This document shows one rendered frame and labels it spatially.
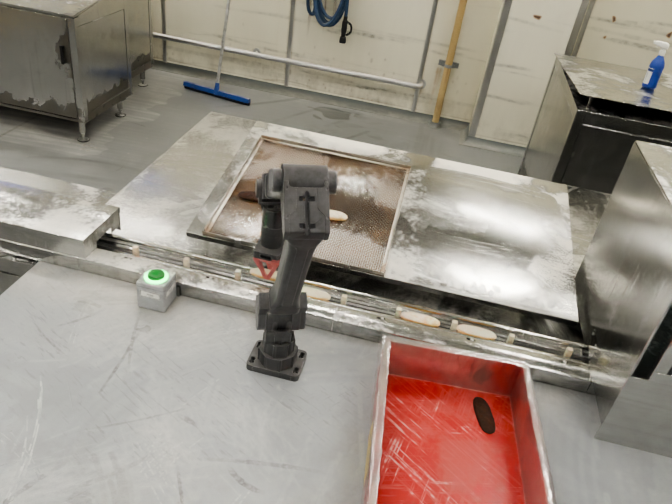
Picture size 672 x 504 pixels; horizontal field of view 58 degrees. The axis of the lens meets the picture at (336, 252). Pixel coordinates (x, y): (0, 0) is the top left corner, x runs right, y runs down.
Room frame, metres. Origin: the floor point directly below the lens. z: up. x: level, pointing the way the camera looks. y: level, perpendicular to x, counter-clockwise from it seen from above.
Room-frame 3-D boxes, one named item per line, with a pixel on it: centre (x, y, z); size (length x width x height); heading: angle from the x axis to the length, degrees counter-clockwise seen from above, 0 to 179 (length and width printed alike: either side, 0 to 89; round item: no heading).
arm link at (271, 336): (1.00, 0.10, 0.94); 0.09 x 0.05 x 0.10; 15
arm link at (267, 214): (1.23, 0.16, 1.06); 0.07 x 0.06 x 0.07; 15
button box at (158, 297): (1.12, 0.41, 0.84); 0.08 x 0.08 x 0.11; 83
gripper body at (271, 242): (1.22, 0.16, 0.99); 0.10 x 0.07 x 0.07; 173
